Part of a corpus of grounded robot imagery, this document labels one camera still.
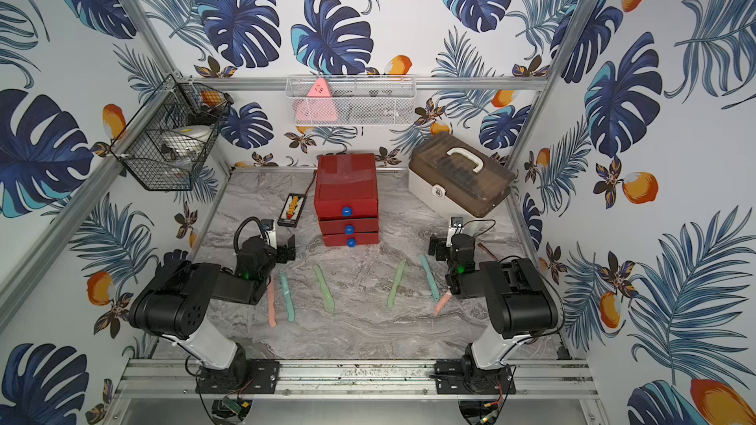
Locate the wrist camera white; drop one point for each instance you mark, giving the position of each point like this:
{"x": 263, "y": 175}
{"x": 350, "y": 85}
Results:
{"x": 269, "y": 229}
{"x": 456, "y": 225}

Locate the pink fruit knife left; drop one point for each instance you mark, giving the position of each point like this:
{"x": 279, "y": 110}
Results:
{"x": 271, "y": 307}

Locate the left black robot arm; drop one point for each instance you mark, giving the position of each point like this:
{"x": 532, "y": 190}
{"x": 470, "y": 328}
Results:
{"x": 174, "y": 304}

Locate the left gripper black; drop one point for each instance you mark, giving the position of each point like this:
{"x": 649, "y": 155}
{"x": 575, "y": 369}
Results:
{"x": 283, "y": 249}

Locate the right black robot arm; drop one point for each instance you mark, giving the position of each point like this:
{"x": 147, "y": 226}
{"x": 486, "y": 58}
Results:
{"x": 518, "y": 305}

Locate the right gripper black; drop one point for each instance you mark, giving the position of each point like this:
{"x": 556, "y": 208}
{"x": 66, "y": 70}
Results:
{"x": 439, "y": 245}

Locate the pink fruit knife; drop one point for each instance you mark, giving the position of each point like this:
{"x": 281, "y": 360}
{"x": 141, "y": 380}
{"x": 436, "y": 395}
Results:
{"x": 442, "y": 302}
{"x": 271, "y": 307}

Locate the pink triangle item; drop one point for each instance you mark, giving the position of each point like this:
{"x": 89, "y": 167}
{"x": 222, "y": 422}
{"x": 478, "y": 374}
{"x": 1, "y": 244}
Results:
{"x": 317, "y": 107}

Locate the black wire basket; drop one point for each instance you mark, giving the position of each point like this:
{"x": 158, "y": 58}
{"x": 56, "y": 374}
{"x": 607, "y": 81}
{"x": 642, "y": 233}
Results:
{"x": 173, "y": 104}

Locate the aluminium front rail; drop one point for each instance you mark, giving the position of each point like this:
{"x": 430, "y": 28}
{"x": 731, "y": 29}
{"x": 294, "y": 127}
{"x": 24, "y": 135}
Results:
{"x": 415, "y": 379}

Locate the pink fruit knife right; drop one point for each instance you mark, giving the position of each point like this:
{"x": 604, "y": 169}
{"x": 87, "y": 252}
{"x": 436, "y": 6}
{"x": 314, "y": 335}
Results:
{"x": 442, "y": 302}

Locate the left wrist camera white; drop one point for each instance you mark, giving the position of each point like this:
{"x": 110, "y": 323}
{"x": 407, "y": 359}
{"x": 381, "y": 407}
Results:
{"x": 269, "y": 229}

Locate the black connector board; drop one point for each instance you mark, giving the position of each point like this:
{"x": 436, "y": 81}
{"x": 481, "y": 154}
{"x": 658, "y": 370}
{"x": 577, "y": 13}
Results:
{"x": 291, "y": 212}

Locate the clear wall shelf basket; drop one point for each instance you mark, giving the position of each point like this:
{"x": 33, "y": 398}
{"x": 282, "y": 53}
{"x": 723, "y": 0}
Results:
{"x": 363, "y": 100}

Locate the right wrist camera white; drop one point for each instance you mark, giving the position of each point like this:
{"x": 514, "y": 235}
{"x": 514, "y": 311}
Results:
{"x": 456, "y": 225}

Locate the teal fruit knife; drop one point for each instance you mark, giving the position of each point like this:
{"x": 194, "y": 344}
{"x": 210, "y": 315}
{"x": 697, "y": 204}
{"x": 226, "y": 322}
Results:
{"x": 430, "y": 278}
{"x": 286, "y": 290}

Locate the green fruit knife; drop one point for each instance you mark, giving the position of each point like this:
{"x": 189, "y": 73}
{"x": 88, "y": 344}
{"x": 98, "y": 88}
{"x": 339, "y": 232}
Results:
{"x": 398, "y": 277}
{"x": 329, "y": 301}

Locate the white object in basket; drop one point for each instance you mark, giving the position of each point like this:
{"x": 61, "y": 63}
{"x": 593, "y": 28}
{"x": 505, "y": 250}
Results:
{"x": 184, "y": 141}

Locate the red three-drawer cabinet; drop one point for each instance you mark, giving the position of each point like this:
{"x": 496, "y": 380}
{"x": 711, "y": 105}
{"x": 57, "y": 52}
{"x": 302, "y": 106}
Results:
{"x": 347, "y": 201}

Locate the brown lid storage box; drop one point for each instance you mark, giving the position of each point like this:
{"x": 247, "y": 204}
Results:
{"x": 455, "y": 179}

